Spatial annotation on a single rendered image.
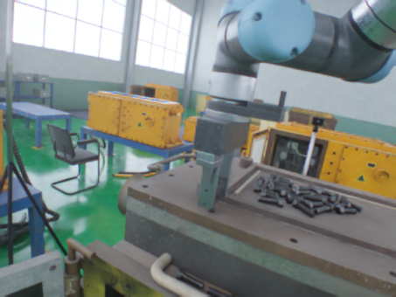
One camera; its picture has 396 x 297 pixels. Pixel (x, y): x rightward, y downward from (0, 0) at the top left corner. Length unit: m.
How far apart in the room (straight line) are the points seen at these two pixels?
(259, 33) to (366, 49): 0.14
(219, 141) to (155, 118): 3.29
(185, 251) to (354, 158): 2.69
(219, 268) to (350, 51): 0.40
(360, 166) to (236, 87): 2.75
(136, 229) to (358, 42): 0.50
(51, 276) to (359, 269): 0.55
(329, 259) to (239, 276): 0.15
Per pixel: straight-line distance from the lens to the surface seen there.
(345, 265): 0.46
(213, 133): 0.38
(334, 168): 3.10
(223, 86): 0.40
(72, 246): 0.59
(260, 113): 0.39
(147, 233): 0.56
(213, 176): 0.42
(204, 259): 0.51
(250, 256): 0.47
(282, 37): 0.30
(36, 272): 0.59
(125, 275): 0.54
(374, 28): 0.35
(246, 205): 0.52
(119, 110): 4.07
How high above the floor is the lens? 1.58
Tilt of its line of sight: 14 degrees down
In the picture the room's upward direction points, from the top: 9 degrees clockwise
